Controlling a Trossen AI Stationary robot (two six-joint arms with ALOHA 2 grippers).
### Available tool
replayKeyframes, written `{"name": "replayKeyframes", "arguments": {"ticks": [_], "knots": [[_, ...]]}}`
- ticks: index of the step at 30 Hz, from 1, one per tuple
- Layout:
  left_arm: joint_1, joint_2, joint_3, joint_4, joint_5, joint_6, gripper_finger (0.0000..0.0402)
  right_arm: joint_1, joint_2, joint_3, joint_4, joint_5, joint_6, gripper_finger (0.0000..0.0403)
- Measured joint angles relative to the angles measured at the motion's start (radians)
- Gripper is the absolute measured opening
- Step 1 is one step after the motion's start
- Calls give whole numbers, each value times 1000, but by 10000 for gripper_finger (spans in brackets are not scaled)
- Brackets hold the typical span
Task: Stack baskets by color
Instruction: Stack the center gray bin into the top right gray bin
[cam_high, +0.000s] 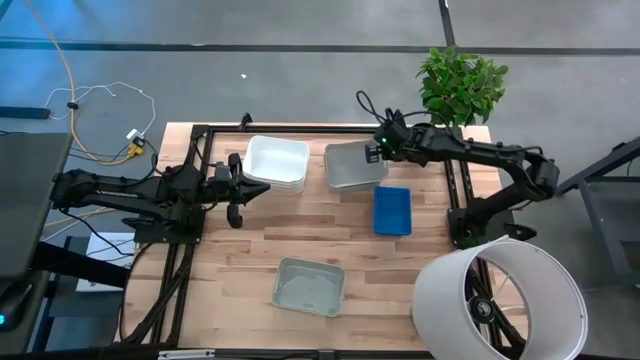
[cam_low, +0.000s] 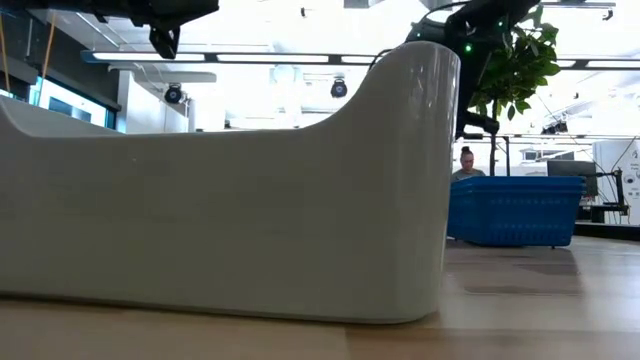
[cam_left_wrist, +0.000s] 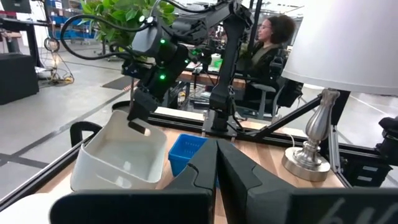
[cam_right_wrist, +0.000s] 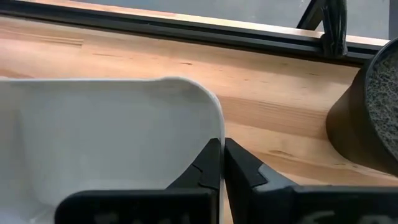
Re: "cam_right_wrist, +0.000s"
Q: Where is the green potted plant black pot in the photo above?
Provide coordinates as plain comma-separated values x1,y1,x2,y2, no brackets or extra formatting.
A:
325,39,398,177

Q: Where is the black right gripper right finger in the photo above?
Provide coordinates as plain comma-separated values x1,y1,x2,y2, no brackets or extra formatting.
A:
224,138,398,224

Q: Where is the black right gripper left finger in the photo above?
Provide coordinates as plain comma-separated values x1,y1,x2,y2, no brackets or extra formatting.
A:
55,138,221,224

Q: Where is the white plastic basket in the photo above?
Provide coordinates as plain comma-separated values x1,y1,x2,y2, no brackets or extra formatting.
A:
0,76,225,224

